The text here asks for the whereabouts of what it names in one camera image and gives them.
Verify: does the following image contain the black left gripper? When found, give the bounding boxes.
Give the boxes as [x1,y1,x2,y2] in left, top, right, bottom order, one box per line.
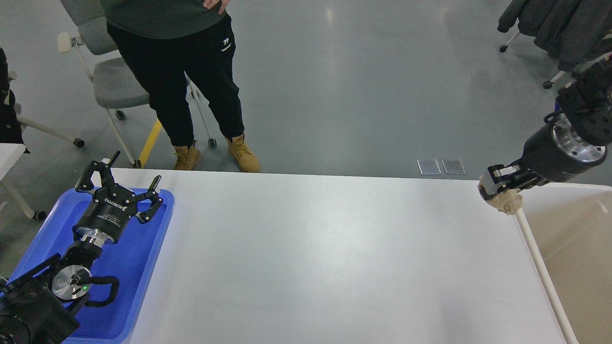
[72,150,164,245]

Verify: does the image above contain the person in black trousers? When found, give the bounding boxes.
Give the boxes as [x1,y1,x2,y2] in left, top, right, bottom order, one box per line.
[100,0,262,173]

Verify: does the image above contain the dark coats on rack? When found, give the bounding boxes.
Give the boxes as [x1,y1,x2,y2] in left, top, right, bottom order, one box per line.
[497,0,612,89]

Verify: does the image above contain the blue plastic tray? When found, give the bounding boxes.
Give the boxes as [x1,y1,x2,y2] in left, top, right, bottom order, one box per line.
[9,189,175,344]

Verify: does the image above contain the brown paper ball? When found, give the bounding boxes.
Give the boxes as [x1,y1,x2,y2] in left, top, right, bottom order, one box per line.
[481,187,523,215]

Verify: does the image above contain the beige plastic bin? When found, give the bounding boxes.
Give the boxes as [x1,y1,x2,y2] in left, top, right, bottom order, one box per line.
[522,183,612,344]

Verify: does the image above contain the white chair base left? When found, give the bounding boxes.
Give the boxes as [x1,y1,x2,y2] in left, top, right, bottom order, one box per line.
[7,71,86,148]

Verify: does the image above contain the grey office chair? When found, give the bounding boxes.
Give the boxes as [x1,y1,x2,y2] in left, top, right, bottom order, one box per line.
[57,0,218,168]

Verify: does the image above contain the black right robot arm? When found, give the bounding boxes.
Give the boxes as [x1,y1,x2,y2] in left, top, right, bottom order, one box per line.
[478,57,612,201]

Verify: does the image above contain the metal floor plate right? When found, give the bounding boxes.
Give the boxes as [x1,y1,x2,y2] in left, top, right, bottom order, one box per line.
[442,159,466,175]

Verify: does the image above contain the black bag at left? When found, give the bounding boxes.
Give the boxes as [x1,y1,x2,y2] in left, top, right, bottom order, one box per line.
[0,48,24,144]

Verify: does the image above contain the metal floor plate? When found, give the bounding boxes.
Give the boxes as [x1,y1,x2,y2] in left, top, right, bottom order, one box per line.
[416,159,441,176]
[442,159,466,175]

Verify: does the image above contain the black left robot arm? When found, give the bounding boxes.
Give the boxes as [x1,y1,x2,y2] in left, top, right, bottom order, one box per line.
[1,151,174,344]

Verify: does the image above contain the metal floor plate left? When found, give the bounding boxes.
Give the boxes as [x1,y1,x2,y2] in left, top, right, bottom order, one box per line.
[416,159,441,176]

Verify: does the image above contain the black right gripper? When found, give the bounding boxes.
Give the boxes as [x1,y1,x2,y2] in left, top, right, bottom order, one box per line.
[478,119,608,201]

